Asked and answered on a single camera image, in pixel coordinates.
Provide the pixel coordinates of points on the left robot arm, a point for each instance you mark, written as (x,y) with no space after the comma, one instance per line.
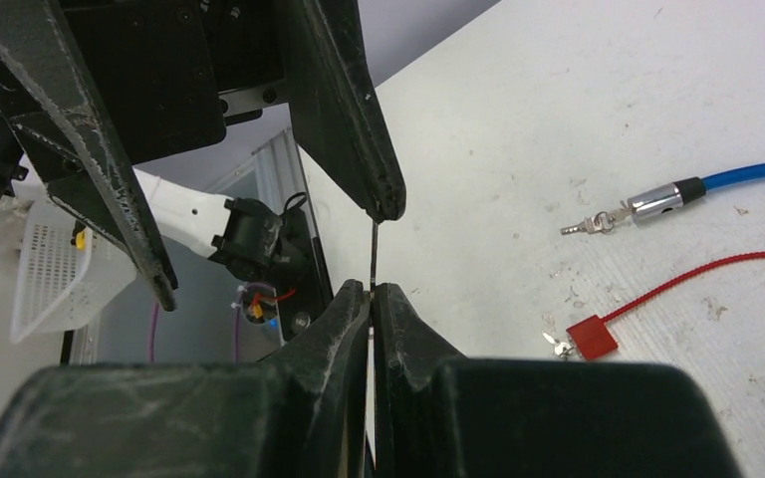
(244,236)

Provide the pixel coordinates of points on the blue lock keys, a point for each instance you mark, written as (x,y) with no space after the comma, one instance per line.
(603,222)

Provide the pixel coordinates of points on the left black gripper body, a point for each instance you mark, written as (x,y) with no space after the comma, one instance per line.
(175,74)

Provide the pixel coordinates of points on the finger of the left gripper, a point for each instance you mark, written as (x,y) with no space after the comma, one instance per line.
(335,112)
(51,102)

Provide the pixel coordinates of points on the blue cable lock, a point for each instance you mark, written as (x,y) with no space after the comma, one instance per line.
(677,194)

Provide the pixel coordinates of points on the white plastic basket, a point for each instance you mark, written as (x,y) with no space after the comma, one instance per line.
(63,283)

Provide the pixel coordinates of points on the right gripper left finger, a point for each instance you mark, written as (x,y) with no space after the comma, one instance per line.
(300,412)

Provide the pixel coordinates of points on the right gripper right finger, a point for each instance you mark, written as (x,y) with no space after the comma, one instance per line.
(443,414)

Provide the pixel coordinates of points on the red lock keys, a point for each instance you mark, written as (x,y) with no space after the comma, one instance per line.
(561,349)

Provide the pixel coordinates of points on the silver keys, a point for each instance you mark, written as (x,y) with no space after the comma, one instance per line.
(374,257)

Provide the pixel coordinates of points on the red cable padlock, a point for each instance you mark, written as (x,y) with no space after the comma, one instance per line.
(591,337)

